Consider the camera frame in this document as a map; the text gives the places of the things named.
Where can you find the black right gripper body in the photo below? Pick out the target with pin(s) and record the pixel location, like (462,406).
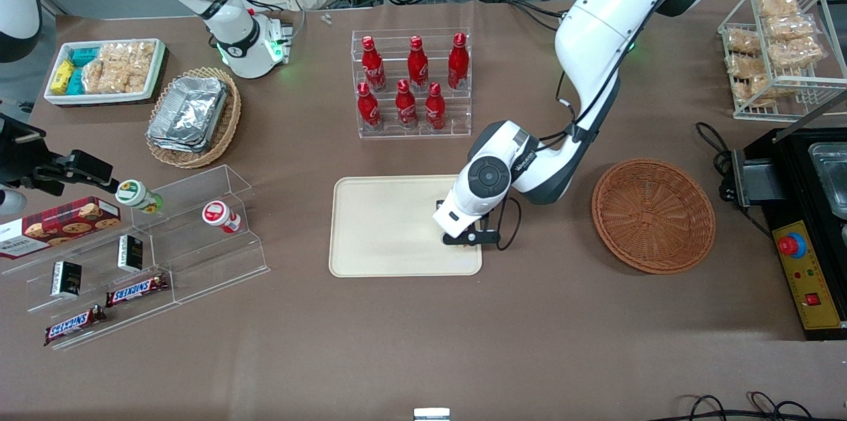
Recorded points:
(20,155)

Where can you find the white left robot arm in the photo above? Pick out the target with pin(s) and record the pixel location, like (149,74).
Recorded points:
(595,30)

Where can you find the cream plastic tray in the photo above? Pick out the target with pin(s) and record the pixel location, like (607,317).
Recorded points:
(390,229)

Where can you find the oval light wicker basket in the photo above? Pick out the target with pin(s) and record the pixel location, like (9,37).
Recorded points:
(225,130)

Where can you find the round brown wicker basket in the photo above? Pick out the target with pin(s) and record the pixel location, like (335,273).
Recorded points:
(652,216)

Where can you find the green lid yogurt cup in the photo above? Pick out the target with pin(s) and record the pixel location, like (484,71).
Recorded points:
(135,194)

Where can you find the red chocolate cookie box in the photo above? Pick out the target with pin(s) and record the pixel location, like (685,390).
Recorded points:
(59,226)

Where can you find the clear acrylic bottle rack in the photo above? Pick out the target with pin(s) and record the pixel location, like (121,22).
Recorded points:
(456,123)

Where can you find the teal snack packet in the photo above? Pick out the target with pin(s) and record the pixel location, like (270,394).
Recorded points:
(85,55)
(75,82)

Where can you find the yellow snack packet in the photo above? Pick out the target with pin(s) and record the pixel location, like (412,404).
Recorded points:
(62,77)

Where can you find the rice cracker snack packet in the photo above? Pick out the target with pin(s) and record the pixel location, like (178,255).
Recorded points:
(744,67)
(137,75)
(102,77)
(777,4)
(791,27)
(129,51)
(742,42)
(751,91)
(794,53)

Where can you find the small black box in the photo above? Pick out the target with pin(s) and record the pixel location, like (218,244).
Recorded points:
(130,253)
(66,279)

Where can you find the red cola bottle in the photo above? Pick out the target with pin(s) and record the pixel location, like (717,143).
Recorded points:
(405,108)
(435,110)
(373,67)
(417,67)
(458,63)
(368,110)

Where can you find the stacked aluminium foil trays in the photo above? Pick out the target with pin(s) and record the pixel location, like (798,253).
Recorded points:
(188,113)

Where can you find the white rectangular snack bin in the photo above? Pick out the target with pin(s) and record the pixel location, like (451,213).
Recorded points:
(155,73)

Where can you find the Snickers chocolate bar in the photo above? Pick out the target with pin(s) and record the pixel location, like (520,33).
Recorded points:
(73,325)
(135,290)

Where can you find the red lid yogurt cup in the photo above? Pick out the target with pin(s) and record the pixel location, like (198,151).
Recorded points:
(218,214)

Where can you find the clear acrylic stepped shelf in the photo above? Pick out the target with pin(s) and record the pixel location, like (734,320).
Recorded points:
(212,255)

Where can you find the red emergency stop button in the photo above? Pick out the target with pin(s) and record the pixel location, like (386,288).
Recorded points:
(791,245)

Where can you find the black tabletop appliance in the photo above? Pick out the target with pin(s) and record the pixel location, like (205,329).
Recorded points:
(794,169)

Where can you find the yellow control panel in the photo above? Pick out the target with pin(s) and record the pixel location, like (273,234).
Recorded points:
(810,275)

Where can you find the grey metal bar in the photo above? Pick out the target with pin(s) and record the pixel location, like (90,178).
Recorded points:
(810,116)

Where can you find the clear glass appliance pan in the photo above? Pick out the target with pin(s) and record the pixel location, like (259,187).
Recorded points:
(830,176)

